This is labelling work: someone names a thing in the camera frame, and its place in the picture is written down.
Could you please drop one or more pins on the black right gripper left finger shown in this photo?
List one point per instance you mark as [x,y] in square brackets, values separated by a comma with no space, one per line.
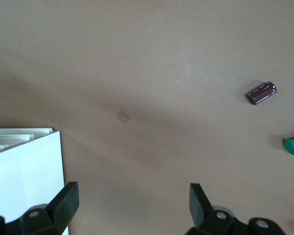
[61,208]

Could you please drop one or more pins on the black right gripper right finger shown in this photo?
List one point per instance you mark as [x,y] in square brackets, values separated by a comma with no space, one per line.
[201,213]

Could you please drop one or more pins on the white drawer cabinet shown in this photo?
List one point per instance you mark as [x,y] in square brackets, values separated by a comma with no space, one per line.
[27,176]

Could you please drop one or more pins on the white plastic drawer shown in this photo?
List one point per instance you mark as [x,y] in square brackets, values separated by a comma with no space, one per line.
[19,130]
[9,139]

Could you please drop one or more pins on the green push button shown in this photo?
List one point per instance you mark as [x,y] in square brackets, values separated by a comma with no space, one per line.
[292,146]

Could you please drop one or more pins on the brown tape square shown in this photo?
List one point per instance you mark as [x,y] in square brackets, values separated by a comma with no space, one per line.
[123,116]

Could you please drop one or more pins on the dark red capacitor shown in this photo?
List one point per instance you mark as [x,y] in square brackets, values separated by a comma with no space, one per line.
[261,93]

